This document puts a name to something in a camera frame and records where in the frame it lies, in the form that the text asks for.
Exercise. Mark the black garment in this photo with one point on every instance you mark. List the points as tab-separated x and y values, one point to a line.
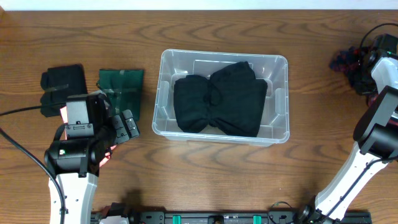
232	99

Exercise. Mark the dark green folded cloth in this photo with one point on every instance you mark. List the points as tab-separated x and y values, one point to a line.
123	88

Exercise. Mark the red plaid shirt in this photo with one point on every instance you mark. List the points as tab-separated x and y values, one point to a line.
346	62

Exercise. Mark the clear plastic storage bin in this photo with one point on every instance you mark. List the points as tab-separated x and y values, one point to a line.
176	64

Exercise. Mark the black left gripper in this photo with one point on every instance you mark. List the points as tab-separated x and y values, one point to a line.
125	126

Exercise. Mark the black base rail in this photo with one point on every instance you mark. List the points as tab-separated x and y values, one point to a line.
119	213

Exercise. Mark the pink printed t-shirt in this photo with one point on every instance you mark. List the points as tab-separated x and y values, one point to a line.
108	153

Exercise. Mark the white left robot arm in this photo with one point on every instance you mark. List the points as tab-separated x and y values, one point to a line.
74	157

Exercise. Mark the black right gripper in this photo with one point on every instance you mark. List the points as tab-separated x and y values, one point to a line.
357	83

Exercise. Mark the black folded cloth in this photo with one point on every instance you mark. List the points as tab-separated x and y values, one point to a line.
58	83

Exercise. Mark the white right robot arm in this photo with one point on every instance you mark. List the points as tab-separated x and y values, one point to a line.
375	146

